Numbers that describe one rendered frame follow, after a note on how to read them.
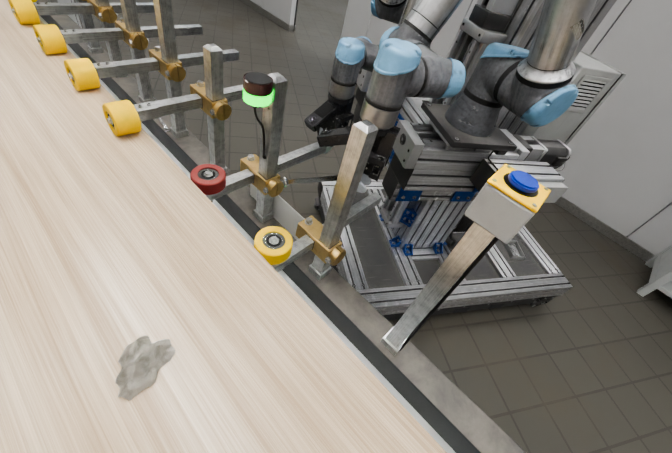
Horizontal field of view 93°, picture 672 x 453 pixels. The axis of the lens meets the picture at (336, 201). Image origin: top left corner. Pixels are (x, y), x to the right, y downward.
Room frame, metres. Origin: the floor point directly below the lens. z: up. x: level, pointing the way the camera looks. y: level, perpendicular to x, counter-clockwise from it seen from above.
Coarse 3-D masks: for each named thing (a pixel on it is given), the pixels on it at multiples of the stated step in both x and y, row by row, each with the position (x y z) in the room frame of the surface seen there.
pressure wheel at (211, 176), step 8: (200, 168) 0.56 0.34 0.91; (208, 168) 0.57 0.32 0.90; (216, 168) 0.58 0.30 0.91; (192, 176) 0.52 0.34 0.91; (200, 176) 0.54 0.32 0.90; (208, 176) 0.54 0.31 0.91; (216, 176) 0.55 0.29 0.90; (224, 176) 0.56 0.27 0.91; (200, 184) 0.51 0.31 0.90; (208, 184) 0.52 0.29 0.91; (216, 184) 0.53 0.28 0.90; (224, 184) 0.55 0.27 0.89; (208, 192) 0.51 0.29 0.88; (216, 192) 0.53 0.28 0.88
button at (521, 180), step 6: (510, 174) 0.39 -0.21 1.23; (516, 174) 0.39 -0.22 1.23; (522, 174) 0.39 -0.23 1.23; (528, 174) 0.40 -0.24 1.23; (510, 180) 0.38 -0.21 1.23; (516, 180) 0.37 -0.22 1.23; (522, 180) 0.38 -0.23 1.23; (528, 180) 0.38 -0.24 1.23; (534, 180) 0.39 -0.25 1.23; (516, 186) 0.37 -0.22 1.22; (522, 186) 0.37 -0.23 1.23; (528, 186) 0.37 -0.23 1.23; (534, 186) 0.37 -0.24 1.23; (528, 192) 0.36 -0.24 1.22; (534, 192) 0.37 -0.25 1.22
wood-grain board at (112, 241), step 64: (0, 0) 1.12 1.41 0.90; (0, 64) 0.73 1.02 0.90; (0, 128) 0.50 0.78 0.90; (64, 128) 0.56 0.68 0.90; (0, 192) 0.34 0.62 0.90; (64, 192) 0.38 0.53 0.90; (128, 192) 0.43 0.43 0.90; (192, 192) 0.48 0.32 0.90; (0, 256) 0.22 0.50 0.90; (64, 256) 0.26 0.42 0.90; (128, 256) 0.29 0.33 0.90; (192, 256) 0.33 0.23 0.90; (256, 256) 0.37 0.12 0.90; (0, 320) 0.14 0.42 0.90; (64, 320) 0.16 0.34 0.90; (128, 320) 0.19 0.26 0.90; (192, 320) 0.22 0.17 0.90; (256, 320) 0.25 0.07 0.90; (320, 320) 0.28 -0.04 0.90; (0, 384) 0.07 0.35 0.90; (64, 384) 0.09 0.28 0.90; (192, 384) 0.13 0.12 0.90; (256, 384) 0.15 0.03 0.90; (320, 384) 0.18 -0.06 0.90; (0, 448) 0.01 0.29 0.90; (64, 448) 0.03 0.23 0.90; (128, 448) 0.05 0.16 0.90; (192, 448) 0.06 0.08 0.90; (256, 448) 0.08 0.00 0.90; (320, 448) 0.10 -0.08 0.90; (384, 448) 0.12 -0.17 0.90
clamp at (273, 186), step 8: (240, 160) 0.68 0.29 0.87; (256, 160) 0.69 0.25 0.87; (240, 168) 0.68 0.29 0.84; (248, 168) 0.66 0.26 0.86; (256, 168) 0.66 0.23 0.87; (256, 176) 0.64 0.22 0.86; (256, 184) 0.64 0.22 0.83; (264, 184) 0.62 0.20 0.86; (272, 184) 0.62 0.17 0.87; (280, 184) 0.64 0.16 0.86; (264, 192) 0.61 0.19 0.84; (272, 192) 0.62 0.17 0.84; (280, 192) 0.64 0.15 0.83
